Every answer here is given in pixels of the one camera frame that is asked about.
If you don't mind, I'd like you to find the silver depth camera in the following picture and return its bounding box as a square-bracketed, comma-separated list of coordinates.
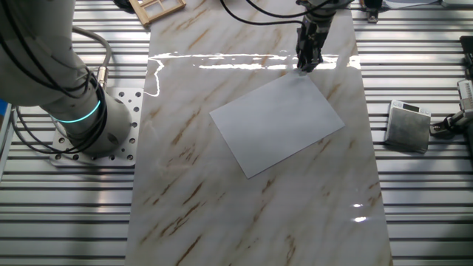
[457, 78, 473, 112]
[381, 0, 442, 10]

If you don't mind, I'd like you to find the steel digital kitchen scale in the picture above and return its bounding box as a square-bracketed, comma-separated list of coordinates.
[384, 99, 432, 154]

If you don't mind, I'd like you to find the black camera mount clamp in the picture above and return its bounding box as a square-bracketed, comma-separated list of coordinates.
[363, 0, 382, 24]

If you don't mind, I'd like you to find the grey cable with metal connector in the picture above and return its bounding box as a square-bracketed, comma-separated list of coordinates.
[72, 26, 113, 90]

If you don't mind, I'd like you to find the black bracket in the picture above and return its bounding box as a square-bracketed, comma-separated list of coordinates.
[459, 35, 473, 81]

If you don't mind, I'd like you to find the small wooden window frame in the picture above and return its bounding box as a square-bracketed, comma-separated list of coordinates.
[127, 0, 187, 27]

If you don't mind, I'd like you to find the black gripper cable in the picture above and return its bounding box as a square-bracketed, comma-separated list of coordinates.
[220, 0, 307, 27]

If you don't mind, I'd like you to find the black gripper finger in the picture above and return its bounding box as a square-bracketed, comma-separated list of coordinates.
[305, 50, 324, 73]
[296, 47, 310, 73]

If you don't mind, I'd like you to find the blue board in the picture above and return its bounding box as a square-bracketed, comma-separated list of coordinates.
[0, 98, 11, 123]

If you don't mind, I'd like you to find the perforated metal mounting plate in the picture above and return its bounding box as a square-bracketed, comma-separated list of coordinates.
[50, 87, 144, 168]

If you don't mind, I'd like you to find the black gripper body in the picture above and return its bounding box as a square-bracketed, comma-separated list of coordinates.
[295, 13, 336, 53]

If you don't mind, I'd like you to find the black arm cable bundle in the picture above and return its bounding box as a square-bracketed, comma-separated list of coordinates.
[0, 21, 109, 155]

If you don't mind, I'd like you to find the white paper sheet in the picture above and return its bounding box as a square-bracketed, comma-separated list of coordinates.
[209, 69, 346, 180]

